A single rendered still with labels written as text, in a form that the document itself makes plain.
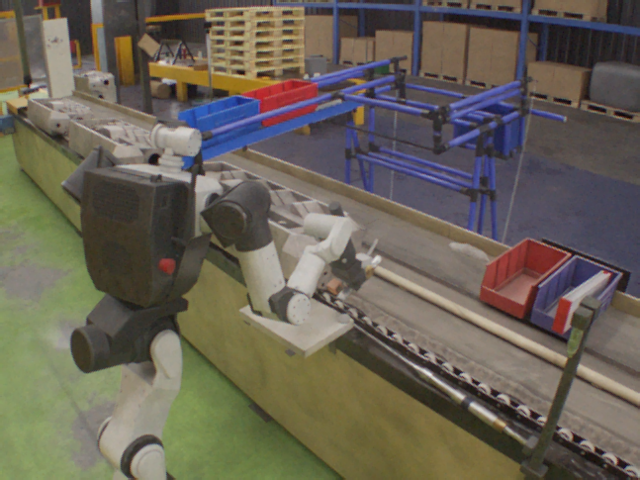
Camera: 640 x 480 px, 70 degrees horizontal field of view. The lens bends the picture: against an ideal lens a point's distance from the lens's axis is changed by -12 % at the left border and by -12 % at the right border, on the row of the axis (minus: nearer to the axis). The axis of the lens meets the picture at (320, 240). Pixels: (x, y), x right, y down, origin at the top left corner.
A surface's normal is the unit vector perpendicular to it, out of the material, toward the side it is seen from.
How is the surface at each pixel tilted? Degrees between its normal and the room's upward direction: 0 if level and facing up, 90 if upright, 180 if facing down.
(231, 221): 88
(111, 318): 28
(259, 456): 0
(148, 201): 74
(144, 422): 90
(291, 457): 0
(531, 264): 88
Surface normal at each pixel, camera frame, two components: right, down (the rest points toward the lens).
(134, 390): -0.50, -0.22
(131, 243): -0.31, 0.40
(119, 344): 0.79, 0.27
